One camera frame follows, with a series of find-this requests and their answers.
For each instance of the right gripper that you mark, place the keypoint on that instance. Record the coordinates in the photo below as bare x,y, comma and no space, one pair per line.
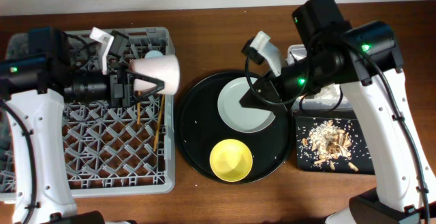
272,82

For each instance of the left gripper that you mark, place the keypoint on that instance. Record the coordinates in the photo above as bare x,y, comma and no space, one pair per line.
120,88

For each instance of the pink plastic cup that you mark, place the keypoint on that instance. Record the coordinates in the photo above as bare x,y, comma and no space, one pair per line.
165,68

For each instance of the blue plastic cup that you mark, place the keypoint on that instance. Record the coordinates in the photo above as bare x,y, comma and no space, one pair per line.
153,54

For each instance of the white tissue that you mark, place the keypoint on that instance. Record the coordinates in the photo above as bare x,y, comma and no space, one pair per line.
332,91

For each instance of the yellow bowl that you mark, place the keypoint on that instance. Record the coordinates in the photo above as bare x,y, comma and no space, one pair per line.
231,160

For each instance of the food scraps pile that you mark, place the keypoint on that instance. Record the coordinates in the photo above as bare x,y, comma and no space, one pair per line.
327,144

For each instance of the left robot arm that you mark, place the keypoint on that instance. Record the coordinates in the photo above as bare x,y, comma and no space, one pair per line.
34,89

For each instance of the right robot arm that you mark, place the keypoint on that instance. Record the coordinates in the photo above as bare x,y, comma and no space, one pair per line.
367,64

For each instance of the grey plastic dishwasher rack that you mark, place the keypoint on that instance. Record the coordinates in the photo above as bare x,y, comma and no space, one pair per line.
106,152

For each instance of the light grey round plate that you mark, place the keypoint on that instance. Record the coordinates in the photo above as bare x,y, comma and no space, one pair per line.
238,118

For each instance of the clear plastic bin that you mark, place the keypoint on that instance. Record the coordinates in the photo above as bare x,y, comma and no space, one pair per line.
314,107

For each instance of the round black serving tray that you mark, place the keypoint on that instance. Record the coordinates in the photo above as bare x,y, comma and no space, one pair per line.
198,128

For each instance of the black rectangular tray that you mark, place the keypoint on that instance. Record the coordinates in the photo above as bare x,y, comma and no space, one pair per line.
360,154

